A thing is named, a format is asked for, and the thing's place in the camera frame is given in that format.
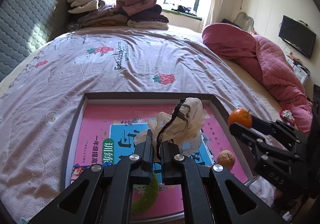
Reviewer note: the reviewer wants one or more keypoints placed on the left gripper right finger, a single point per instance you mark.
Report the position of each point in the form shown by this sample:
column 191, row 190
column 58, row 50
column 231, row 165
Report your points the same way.
column 212, row 194

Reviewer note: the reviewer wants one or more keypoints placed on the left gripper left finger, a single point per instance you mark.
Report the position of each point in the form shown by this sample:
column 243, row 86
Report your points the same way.
column 102, row 194

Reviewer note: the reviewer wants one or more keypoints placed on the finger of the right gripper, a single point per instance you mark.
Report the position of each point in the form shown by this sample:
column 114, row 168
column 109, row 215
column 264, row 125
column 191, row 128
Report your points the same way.
column 283, row 133
column 261, row 150

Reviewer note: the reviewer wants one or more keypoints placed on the orange tangerine with stem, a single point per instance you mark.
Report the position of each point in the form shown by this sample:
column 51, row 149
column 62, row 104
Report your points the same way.
column 241, row 116

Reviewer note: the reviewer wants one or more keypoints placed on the blue oreo cookie packet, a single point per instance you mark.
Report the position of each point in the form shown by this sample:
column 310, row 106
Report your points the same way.
column 77, row 171

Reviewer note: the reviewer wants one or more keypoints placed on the walnut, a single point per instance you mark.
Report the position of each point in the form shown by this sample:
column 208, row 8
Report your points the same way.
column 226, row 159

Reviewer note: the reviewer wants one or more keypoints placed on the white drawstring cloth bag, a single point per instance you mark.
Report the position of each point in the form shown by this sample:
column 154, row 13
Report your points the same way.
column 182, row 127

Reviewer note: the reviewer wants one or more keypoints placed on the small toy figure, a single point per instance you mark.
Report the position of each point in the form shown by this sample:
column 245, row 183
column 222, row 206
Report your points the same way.
column 287, row 117

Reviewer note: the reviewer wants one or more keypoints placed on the white drawer cabinet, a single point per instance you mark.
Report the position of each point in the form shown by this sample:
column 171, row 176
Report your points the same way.
column 301, row 72

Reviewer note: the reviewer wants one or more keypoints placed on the pink chinese workbook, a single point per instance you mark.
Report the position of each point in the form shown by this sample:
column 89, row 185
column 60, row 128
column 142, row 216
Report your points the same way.
column 103, row 133

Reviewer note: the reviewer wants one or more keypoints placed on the pink quilted blanket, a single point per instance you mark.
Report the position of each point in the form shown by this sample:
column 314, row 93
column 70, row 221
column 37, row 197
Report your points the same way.
column 264, row 61

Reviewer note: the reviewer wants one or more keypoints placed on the black flat tv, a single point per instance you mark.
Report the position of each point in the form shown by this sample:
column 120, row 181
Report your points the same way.
column 297, row 35

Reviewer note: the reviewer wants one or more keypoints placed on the pink strawberry bed sheet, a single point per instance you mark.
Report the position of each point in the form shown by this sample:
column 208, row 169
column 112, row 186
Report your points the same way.
column 40, row 97

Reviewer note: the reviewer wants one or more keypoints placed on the clothes on window sill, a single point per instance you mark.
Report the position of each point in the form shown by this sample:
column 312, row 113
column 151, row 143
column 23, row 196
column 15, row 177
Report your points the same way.
column 185, row 10

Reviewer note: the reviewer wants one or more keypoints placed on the pile of folded clothes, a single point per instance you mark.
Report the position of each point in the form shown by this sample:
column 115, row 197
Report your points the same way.
column 143, row 14

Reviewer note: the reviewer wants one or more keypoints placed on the grey quilted headboard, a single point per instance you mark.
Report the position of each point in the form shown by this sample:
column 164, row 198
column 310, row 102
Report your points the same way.
column 27, row 25

